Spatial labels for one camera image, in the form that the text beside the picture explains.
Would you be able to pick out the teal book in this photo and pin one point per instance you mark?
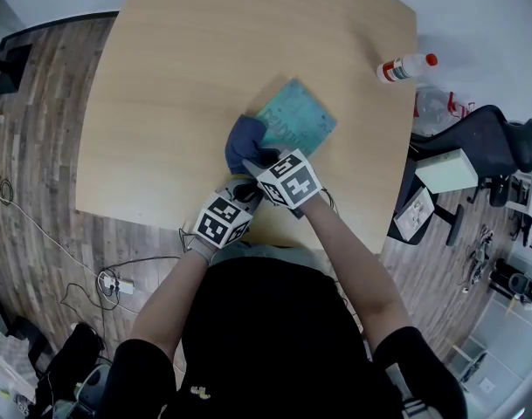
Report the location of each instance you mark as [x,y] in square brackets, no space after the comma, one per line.
[300,116]

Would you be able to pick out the black grey equipment pile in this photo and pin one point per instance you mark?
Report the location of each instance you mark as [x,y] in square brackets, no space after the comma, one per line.
[73,365]

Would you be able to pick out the person's right forearm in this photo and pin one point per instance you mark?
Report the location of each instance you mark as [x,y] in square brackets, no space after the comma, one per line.
[357,269]

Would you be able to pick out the large clear water jug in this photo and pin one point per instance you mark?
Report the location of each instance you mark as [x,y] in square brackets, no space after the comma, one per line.
[436,107]

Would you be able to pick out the grey booklet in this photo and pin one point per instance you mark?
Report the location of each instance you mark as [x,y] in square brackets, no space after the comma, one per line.
[414,214]

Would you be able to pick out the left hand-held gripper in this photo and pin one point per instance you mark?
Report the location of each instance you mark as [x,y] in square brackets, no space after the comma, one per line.
[217,227]

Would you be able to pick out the person's left forearm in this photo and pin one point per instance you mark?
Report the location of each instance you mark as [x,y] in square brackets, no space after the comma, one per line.
[169,299]

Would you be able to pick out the person's grey trousers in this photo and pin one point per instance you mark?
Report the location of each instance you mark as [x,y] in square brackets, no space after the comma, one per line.
[265,251]

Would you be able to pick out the black mesh office chair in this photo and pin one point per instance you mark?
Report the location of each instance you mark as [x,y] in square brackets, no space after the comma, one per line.
[479,138]

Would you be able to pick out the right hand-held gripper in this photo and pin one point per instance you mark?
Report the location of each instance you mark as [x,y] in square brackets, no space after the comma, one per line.
[292,181]

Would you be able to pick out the pale green box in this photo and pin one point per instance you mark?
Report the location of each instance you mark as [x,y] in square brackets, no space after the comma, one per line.
[447,170]

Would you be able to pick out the clear bottle with red cap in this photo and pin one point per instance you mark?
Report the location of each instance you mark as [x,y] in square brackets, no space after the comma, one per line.
[401,69]

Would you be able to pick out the dark blue cloth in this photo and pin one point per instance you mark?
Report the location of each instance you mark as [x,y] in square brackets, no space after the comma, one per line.
[243,142]

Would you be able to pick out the person's black shirt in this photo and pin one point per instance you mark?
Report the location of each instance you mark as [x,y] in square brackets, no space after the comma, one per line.
[274,343]

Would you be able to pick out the black monitor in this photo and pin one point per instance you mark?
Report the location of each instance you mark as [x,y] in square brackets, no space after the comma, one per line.
[12,63]

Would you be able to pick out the white plug adapter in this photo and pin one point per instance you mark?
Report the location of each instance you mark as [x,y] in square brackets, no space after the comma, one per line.
[117,284]

